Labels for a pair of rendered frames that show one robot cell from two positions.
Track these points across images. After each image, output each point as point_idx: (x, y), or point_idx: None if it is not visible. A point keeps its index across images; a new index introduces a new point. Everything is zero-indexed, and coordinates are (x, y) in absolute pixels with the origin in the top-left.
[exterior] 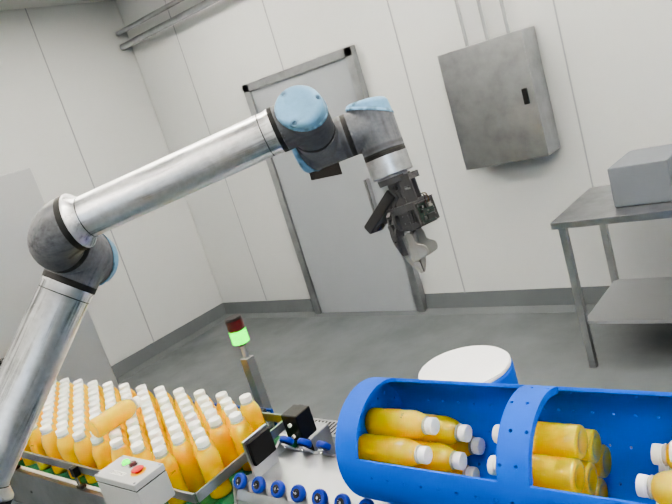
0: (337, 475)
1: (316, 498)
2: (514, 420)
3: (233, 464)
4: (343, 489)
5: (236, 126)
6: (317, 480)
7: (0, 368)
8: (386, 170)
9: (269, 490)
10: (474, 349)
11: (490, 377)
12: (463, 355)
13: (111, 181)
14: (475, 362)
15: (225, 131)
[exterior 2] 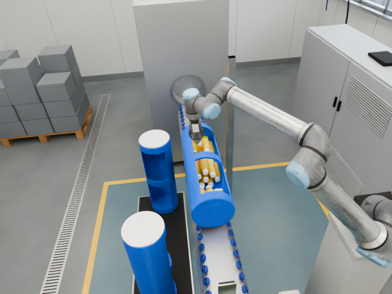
0: (214, 256)
1: (234, 241)
2: (212, 155)
3: None
4: (220, 247)
5: (245, 91)
6: (220, 262)
7: (353, 200)
8: None
9: (237, 279)
10: (125, 231)
11: (151, 212)
12: (132, 233)
13: (290, 115)
14: (139, 224)
15: (248, 93)
